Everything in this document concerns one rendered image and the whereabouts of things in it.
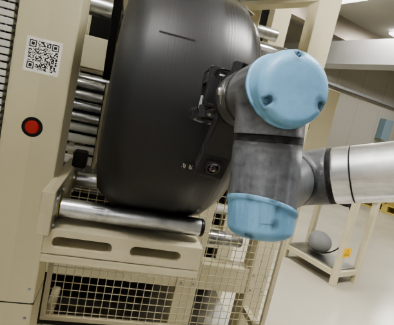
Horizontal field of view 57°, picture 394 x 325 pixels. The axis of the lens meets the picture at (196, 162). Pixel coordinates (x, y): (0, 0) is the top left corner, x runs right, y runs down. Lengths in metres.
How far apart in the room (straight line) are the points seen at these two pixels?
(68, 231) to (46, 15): 0.47
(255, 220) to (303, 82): 0.14
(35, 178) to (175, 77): 0.43
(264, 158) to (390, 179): 0.16
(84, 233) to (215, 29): 0.51
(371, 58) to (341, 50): 0.68
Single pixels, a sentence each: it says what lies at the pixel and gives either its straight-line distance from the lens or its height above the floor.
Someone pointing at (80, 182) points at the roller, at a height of 0.90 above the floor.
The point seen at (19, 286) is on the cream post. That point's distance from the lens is 1.04.
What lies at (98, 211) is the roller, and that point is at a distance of 0.85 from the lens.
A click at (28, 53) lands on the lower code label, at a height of 1.22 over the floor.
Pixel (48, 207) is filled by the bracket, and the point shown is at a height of 0.91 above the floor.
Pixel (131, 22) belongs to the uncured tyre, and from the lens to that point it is 0.76.
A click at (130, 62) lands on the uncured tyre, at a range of 0.70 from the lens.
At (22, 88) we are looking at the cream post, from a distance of 0.91.
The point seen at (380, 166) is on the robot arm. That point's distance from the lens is 0.47.
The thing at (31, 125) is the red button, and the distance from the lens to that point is 0.90.
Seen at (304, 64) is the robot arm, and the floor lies 1.24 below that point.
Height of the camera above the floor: 1.18
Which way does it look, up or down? 8 degrees down
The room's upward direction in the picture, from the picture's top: 13 degrees clockwise
